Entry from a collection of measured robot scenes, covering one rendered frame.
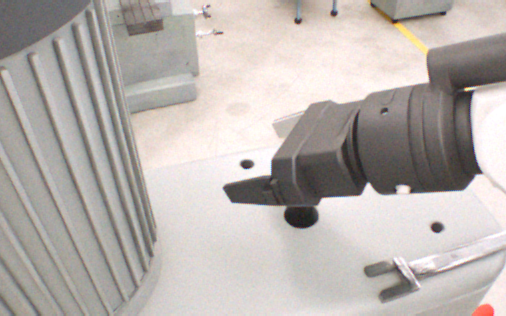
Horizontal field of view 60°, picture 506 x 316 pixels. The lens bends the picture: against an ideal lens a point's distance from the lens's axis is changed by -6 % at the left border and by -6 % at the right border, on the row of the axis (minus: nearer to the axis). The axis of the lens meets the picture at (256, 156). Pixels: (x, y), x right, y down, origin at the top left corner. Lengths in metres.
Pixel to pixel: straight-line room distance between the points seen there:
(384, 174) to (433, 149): 0.05
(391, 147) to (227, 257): 0.21
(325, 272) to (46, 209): 0.27
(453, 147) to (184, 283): 0.27
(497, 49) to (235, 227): 0.30
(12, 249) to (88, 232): 0.05
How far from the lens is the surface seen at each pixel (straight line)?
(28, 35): 0.24
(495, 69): 0.34
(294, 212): 0.49
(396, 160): 0.35
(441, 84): 0.35
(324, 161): 0.37
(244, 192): 0.42
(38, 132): 0.27
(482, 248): 0.51
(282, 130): 0.50
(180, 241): 0.48
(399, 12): 5.19
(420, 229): 0.52
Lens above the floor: 2.27
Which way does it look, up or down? 43 degrees down
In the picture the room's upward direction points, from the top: straight up
